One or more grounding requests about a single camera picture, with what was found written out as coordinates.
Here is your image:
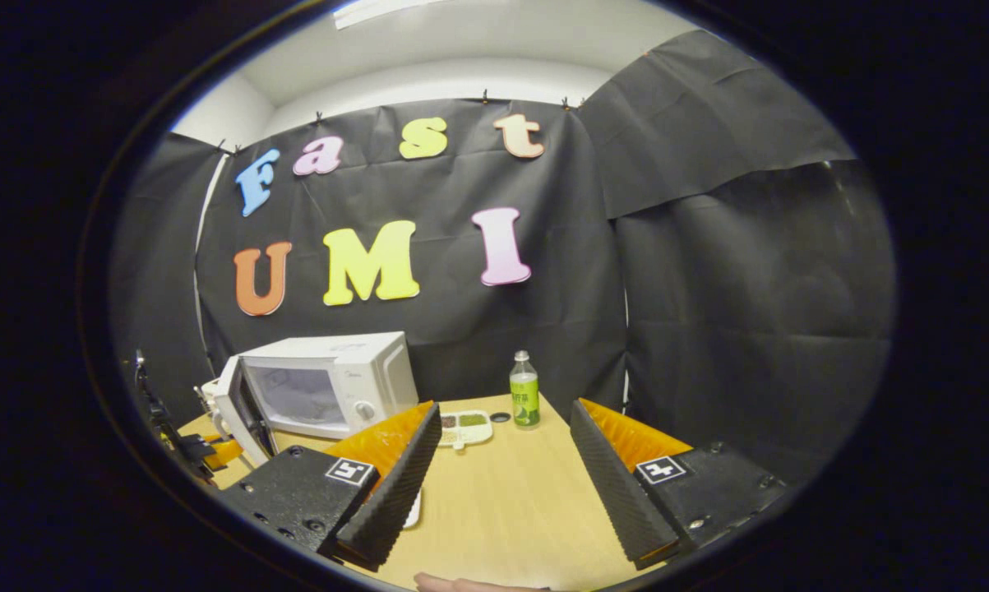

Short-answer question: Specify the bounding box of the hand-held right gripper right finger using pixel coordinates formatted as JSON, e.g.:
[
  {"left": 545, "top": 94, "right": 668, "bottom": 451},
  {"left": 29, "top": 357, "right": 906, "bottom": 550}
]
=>
[{"left": 570, "top": 398, "right": 791, "bottom": 571}]

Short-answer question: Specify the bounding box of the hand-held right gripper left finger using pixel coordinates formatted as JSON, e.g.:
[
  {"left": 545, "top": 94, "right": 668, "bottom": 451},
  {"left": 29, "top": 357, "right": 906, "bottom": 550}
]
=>
[{"left": 215, "top": 400, "right": 443, "bottom": 574}]

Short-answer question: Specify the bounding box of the white microwave oven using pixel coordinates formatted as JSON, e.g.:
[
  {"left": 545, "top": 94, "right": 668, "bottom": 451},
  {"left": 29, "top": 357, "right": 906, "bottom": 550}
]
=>
[{"left": 212, "top": 331, "right": 419, "bottom": 468}]

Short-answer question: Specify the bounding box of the white toaster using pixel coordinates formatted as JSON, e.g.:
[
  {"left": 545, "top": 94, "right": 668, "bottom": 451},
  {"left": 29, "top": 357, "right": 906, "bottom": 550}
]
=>
[{"left": 195, "top": 378, "right": 224, "bottom": 437}]

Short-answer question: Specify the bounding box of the white divided snack tray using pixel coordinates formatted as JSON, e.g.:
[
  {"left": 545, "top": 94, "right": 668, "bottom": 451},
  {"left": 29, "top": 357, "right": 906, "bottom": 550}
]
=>
[{"left": 437, "top": 409, "right": 493, "bottom": 451}]

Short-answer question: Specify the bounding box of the green drink bottle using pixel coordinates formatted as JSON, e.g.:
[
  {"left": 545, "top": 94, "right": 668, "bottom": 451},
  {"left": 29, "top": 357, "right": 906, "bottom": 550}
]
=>
[{"left": 509, "top": 350, "right": 541, "bottom": 430}]

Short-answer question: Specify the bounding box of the black backdrop cloth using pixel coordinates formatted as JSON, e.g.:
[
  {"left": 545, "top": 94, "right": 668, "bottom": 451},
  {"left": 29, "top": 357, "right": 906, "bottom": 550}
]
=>
[{"left": 108, "top": 29, "right": 898, "bottom": 486}]

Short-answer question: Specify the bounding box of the ceiling light panel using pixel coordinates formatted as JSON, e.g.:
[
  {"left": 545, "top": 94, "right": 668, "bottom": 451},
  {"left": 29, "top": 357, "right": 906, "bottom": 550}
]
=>
[{"left": 334, "top": 0, "right": 446, "bottom": 30}]

